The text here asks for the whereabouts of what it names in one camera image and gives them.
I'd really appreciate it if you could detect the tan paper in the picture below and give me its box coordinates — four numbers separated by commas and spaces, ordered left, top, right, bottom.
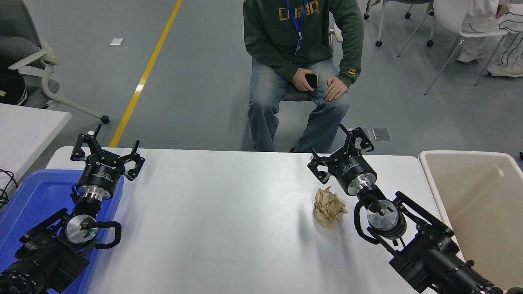
313, 186, 348, 230

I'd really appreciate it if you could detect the blue plastic tray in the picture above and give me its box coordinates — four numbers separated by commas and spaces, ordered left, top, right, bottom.
0, 169, 125, 294

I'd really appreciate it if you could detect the black cable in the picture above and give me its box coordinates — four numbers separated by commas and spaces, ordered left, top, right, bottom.
0, 169, 19, 213

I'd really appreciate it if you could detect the chair with black castors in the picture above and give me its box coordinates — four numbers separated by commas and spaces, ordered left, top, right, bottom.
364, 0, 436, 47

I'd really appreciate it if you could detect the large pale plastic bin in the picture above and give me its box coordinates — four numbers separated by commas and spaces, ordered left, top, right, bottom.
418, 150, 523, 291

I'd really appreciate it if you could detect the person's right hand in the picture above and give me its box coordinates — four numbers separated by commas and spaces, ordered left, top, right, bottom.
292, 70, 318, 93

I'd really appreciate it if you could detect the white plastic chair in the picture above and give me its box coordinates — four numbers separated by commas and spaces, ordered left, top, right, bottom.
424, 0, 515, 95

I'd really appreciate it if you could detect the person's left hand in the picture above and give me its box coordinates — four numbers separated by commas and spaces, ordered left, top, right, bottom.
324, 76, 348, 102

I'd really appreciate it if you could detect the person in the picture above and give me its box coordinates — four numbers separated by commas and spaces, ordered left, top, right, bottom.
243, 0, 365, 153
457, 0, 523, 78
0, 53, 29, 107

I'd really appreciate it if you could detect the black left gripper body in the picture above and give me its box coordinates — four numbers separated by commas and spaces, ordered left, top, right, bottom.
76, 155, 125, 192

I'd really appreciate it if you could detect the grey office chair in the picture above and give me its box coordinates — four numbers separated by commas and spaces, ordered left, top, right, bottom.
0, 0, 111, 124

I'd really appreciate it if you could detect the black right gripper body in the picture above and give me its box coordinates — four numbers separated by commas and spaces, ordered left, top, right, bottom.
329, 151, 378, 196

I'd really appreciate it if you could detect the white side table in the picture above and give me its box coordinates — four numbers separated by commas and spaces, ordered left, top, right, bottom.
0, 103, 72, 192

